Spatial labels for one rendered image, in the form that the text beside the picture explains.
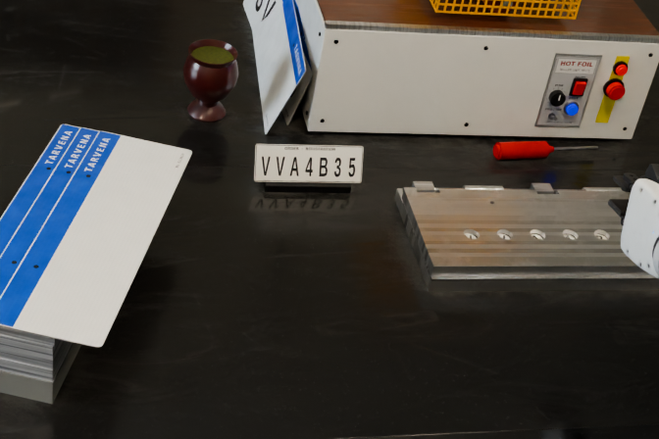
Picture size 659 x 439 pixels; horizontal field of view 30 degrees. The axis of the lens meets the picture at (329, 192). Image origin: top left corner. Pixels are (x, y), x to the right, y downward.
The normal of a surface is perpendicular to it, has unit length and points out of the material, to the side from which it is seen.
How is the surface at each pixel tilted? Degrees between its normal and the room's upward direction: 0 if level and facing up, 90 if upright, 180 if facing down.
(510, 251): 0
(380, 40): 90
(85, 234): 0
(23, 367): 90
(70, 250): 0
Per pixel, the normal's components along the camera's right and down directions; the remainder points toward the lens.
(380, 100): 0.18, 0.60
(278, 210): 0.15, -0.80
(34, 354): -0.16, 0.56
